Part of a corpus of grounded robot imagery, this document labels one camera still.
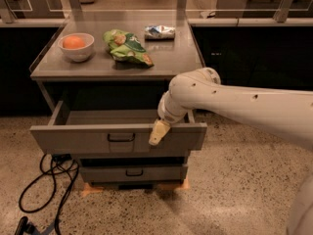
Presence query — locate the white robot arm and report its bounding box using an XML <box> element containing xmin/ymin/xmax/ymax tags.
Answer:
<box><xmin>149</xmin><ymin>68</ymin><xmax>313</xmax><ymax>151</ymax></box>

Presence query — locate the grey drawer cabinet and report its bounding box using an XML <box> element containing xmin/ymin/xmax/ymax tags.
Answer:
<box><xmin>31</xmin><ymin>11</ymin><xmax>203</xmax><ymax>185</ymax></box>

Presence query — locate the black plug on floor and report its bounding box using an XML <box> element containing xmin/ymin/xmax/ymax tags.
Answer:
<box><xmin>14</xmin><ymin>216</ymin><xmax>35</xmax><ymax>235</ymax></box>

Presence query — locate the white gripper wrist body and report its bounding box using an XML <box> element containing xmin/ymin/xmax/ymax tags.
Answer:
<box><xmin>157</xmin><ymin>91</ymin><xmax>188</xmax><ymax>124</ymax></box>

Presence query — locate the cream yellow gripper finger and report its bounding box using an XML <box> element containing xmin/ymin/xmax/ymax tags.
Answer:
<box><xmin>149</xmin><ymin>119</ymin><xmax>170</xmax><ymax>146</ymax></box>

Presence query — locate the green chip bag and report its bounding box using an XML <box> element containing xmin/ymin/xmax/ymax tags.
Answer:
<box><xmin>103</xmin><ymin>29</ymin><xmax>154</xmax><ymax>68</ymax></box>

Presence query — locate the white bowl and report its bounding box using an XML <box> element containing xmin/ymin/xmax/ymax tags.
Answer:
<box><xmin>58</xmin><ymin>33</ymin><xmax>95</xmax><ymax>62</ymax></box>

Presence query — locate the grey top drawer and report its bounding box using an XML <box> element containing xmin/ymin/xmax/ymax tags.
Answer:
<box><xmin>30</xmin><ymin>101</ymin><xmax>207</xmax><ymax>157</ymax></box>

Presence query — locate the silver blue snack bag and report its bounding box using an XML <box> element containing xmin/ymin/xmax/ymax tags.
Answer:
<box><xmin>145</xmin><ymin>25</ymin><xmax>175</xmax><ymax>40</ymax></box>

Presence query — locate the black floor cable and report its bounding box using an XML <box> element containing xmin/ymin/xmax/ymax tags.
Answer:
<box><xmin>18</xmin><ymin>153</ymin><xmax>80</xmax><ymax>235</ymax></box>

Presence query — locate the grey bottom drawer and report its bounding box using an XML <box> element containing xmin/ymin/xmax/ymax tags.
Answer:
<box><xmin>80</xmin><ymin>164</ymin><xmax>188</xmax><ymax>183</ymax></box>

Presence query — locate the orange fruit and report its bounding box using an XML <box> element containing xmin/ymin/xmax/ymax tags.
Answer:
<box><xmin>63</xmin><ymin>35</ymin><xmax>85</xmax><ymax>49</ymax></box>

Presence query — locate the grey drawer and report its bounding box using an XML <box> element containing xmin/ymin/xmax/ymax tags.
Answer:
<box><xmin>80</xmin><ymin>164</ymin><xmax>188</xmax><ymax>183</ymax></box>
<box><xmin>30</xmin><ymin>101</ymin><xmax>207</xmax><ymax>157</ymax></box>

